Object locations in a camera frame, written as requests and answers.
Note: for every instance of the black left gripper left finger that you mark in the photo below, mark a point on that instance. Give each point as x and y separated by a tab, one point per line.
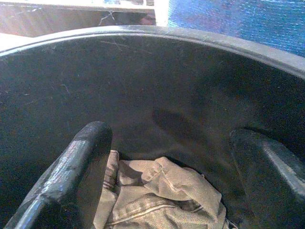
71	167

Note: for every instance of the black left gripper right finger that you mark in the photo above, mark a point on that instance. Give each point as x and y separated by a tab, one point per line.
274	167

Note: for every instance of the beige garment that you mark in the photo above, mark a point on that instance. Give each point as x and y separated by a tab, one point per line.
166	186

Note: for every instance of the black plastic bucket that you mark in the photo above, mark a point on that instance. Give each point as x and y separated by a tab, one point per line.
152	83

